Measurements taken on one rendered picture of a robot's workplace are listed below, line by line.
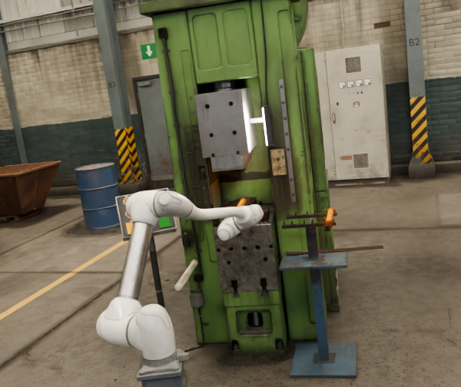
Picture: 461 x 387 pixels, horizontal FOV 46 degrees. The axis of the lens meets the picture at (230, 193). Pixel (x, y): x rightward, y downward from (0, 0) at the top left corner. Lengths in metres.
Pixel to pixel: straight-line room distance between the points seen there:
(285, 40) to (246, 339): 1.96
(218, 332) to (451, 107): 6.15
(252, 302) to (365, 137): 5.33
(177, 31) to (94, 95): 7.35
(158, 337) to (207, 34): 1.96
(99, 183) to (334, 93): 3.76
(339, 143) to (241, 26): 5.30
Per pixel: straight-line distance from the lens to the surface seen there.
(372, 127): 8.54
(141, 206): 2.70
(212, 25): 3.58
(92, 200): 7.98
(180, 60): 3.61
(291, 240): 3.66
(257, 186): 3.94
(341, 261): 3.30
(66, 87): 11.23
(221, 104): 3.41
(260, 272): 3.54
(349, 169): 8.67
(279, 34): 3.51
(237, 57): 3.54
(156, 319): 2.47
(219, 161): 3.45
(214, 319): 3.95
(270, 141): 3.49
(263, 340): 3.74
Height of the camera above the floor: 1.81
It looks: 11 degrees down
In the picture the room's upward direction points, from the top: 7 degrees counter-clockwise
